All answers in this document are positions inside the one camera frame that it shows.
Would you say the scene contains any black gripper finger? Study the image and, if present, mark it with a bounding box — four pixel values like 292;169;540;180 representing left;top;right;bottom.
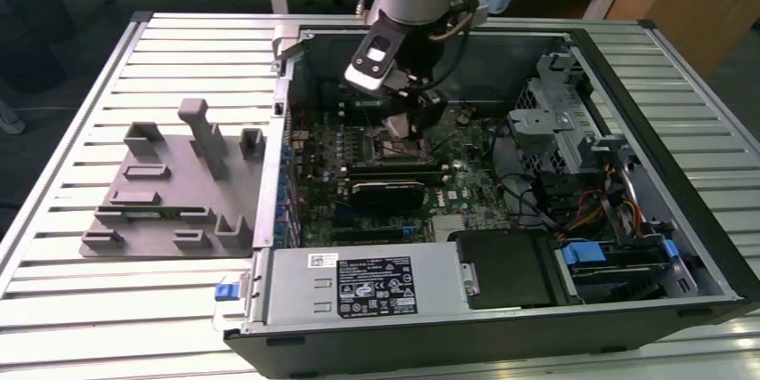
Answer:
409;88;445;141

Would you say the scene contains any silver square CPU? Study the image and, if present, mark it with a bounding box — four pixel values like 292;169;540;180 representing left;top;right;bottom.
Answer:
381;115;419;139

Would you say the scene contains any black RAM stick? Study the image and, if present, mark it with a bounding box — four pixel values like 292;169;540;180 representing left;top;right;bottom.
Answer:
349;172;448;186
341;93;411;117
347;165;444;176

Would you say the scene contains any silver metal drive cage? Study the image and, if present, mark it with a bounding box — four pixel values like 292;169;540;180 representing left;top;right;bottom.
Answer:
507;53;631;176

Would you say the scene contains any small black graphics card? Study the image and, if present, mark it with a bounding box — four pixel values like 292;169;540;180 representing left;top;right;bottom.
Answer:
349;180;428;216

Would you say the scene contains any green motherboard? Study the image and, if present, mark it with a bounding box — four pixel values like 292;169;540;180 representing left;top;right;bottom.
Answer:
284;106;536;247

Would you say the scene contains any small silver heatsink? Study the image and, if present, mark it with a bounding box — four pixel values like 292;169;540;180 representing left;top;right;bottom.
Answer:
431;214;468;234

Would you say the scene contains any hard disk in blue carrier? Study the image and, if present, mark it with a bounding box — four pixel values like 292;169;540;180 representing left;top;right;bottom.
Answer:
557;239;681;305

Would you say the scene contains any grey plastic parts rack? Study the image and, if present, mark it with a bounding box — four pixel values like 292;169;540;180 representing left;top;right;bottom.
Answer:
80;97;267;261

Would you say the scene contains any silver power supply black label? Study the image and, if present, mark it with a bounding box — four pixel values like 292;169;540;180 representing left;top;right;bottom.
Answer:
260;244;471;326

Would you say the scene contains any green RAM stick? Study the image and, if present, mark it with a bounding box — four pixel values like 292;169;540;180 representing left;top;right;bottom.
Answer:
121;206;201;221

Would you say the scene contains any black open PC case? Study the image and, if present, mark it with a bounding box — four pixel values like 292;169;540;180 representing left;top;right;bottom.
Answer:
223;21;760;380

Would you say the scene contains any black office chair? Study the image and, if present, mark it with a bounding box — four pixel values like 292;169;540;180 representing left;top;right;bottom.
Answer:
0;0;79;94

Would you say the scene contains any grey furniture foot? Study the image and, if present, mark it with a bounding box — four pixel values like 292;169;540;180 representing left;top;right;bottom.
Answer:
0;99;28;135

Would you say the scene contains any white wrist camera black face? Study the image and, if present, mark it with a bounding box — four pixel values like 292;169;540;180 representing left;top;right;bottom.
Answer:
343;28;412;93

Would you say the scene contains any black wire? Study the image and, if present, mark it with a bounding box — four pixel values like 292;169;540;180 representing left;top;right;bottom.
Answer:
496;173;563;232

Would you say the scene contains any coloured wire bundle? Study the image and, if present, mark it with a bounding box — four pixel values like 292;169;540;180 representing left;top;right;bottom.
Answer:
557;165;648;239

